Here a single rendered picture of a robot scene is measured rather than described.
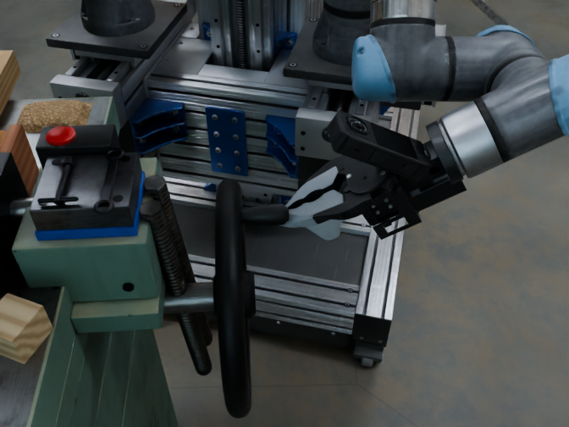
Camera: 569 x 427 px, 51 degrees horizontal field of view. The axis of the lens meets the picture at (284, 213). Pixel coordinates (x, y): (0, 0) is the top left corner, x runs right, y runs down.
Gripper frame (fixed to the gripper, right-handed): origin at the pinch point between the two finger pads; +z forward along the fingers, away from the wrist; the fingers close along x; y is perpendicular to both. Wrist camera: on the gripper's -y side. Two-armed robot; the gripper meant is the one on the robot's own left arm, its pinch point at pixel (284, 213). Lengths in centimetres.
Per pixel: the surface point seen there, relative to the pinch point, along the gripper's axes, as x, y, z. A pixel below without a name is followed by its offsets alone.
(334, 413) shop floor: 20, 85, 34
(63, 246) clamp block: -8.4, -16.1, 17.0
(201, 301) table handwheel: -5.4, 2.1, 13.5
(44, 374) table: -19.0, -11.5, 21.2
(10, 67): 33, -22, 33
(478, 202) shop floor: 94, 117, -17
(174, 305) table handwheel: -5.6, 0.8, 16.4
